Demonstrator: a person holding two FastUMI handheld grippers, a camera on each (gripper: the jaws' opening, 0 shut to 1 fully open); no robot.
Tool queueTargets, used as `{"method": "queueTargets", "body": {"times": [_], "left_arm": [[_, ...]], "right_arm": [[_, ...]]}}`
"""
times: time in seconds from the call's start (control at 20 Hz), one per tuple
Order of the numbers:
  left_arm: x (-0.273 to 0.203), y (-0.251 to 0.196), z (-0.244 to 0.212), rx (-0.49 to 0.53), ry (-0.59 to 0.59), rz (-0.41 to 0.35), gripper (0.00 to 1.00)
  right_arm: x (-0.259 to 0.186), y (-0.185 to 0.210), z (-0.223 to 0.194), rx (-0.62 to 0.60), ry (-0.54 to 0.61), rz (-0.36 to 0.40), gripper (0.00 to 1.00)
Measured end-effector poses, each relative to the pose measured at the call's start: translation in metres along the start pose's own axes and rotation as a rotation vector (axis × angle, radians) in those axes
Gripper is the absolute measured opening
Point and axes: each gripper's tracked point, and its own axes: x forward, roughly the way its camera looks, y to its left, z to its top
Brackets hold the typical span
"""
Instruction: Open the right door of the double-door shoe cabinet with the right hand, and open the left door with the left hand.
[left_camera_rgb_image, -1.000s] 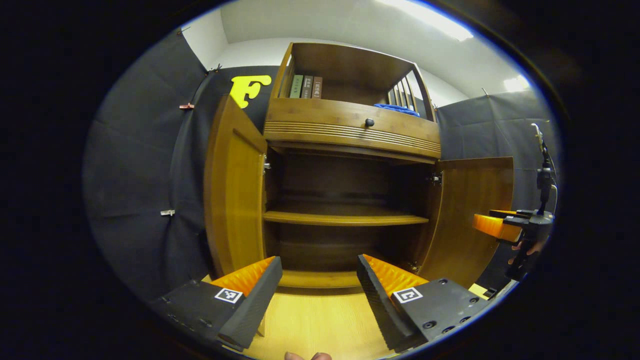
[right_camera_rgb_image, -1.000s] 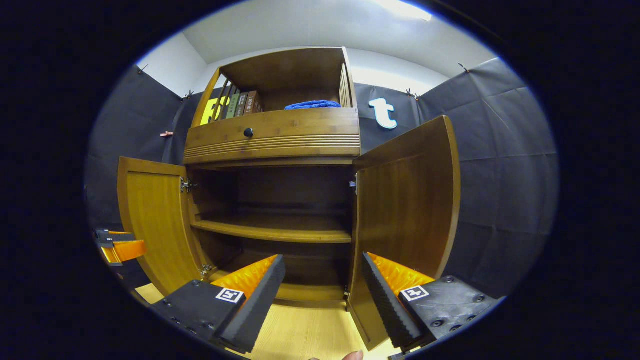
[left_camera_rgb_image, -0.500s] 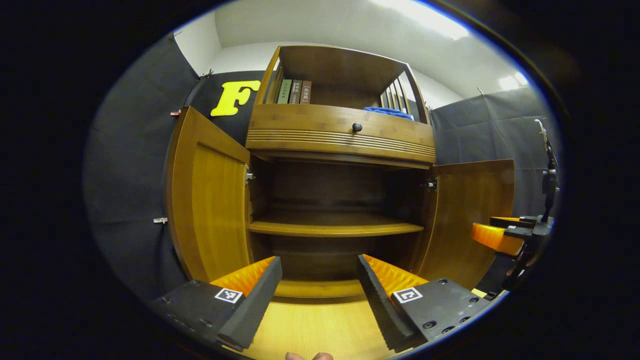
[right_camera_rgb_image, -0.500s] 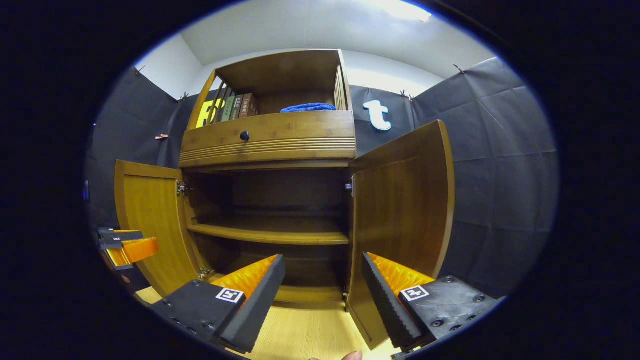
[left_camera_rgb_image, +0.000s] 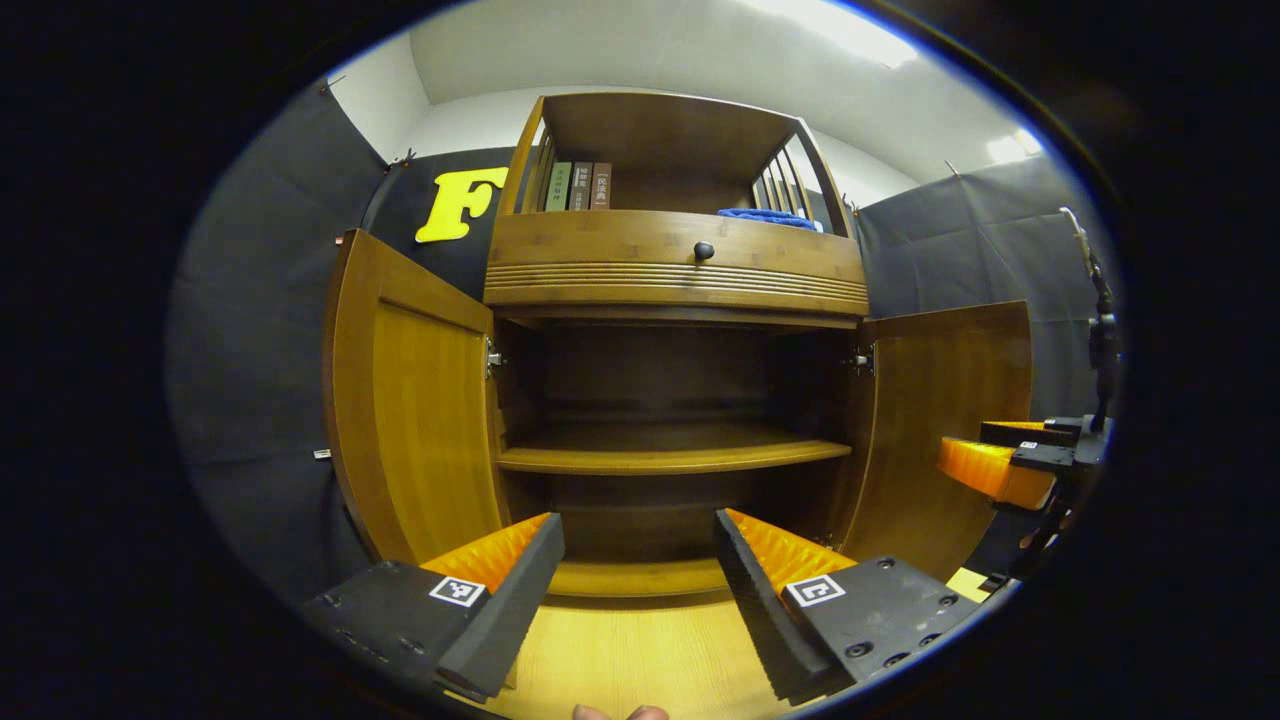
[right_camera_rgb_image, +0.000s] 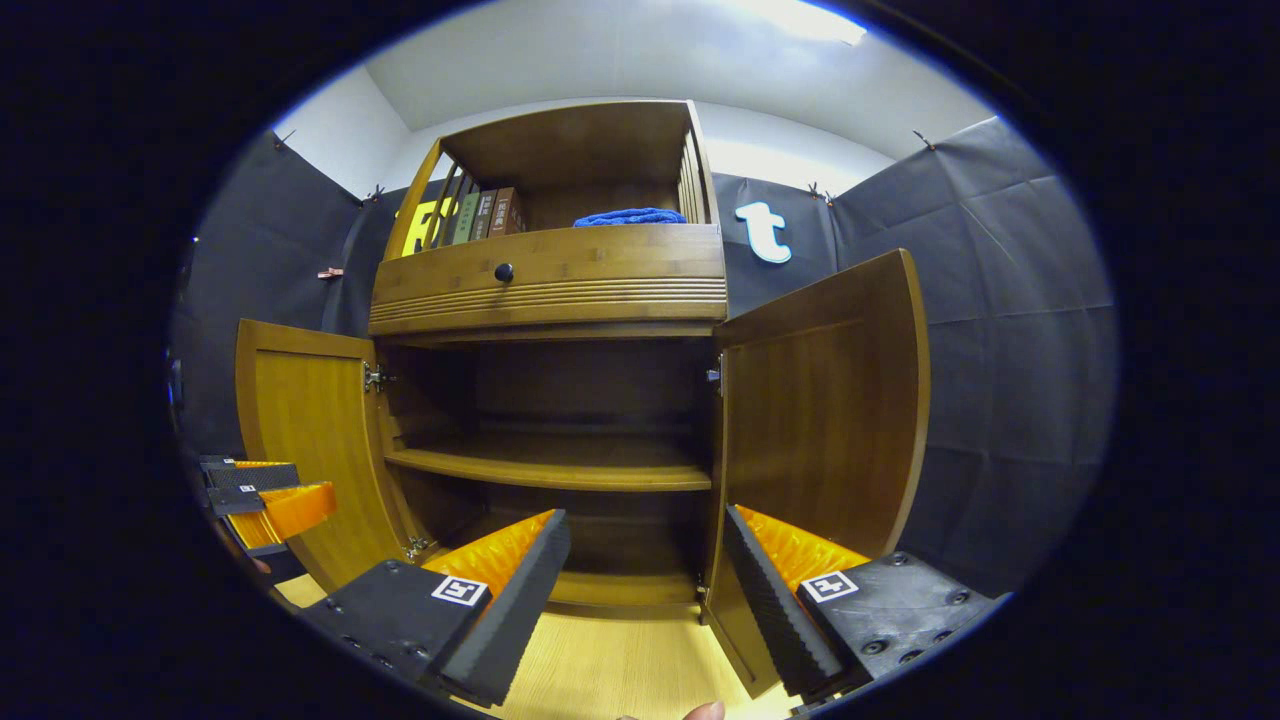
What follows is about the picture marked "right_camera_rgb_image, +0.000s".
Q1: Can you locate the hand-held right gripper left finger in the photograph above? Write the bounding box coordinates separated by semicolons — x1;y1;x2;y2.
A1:
298;508;572;708

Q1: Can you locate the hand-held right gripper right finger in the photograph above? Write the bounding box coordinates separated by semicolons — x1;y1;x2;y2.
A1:
721;504;1001;701

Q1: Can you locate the wooden shoe cabinet door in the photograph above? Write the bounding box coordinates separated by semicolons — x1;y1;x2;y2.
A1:
700;248;931;699
235;318;416;593

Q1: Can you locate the wooden double-door shoe cabinet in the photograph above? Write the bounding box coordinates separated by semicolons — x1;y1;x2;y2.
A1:
235;100;931;699

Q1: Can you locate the wooden inner shelf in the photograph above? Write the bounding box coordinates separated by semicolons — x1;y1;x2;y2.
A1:
385;435;713;492

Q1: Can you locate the black backdrop cloth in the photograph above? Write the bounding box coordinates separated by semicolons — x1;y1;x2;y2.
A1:
170;115;1118;598

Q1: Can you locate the wooden drawer with black knob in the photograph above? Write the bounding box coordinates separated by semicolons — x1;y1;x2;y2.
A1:
368;224;729;337

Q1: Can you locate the reddish brown book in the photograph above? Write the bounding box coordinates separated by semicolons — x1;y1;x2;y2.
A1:
488;187;528;238

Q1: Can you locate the blue folded cloth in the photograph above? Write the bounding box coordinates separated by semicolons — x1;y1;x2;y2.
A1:
573;207;689;228

